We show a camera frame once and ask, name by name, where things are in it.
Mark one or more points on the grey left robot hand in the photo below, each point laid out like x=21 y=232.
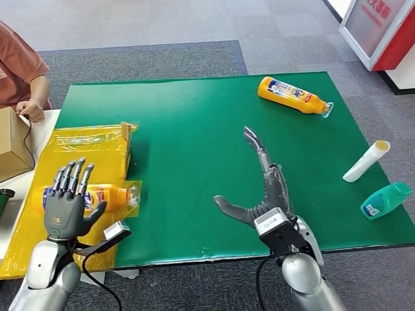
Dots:
x=66 y=214

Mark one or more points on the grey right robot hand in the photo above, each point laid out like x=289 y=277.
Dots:
x=275 y=193

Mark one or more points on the orange bottle with clear cap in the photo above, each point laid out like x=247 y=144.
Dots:
x=106 y=196
x=292 y=95

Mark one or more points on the white tube bottle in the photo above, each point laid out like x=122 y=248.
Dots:
x=364 y=161

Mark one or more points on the teal plastic bottle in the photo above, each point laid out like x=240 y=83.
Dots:
x=382 y=200

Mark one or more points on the yellow plastic sheet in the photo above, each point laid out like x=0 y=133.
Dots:
x=97 y=146

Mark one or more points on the dark green container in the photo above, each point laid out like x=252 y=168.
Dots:
x=4 y=199

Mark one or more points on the brown cardboard box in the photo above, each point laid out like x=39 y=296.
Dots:
x=11 y=144

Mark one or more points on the yellow wrapped cardboard flap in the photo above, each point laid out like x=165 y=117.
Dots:
x=127 y=144

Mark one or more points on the green table mat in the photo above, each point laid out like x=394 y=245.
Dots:
x=201 y=141

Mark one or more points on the person's hand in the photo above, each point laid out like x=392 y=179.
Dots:
x=32 y=110

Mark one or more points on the person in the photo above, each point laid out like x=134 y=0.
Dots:
x=16 y=66

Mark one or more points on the red and white sign stand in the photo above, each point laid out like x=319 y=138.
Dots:
x=379 y=32

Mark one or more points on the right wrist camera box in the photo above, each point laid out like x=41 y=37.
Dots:
x=279 y=232

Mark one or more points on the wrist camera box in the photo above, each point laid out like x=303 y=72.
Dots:
x=279 y=232
x=112 y=238

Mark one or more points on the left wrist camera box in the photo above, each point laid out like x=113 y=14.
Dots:
x=112 y=238

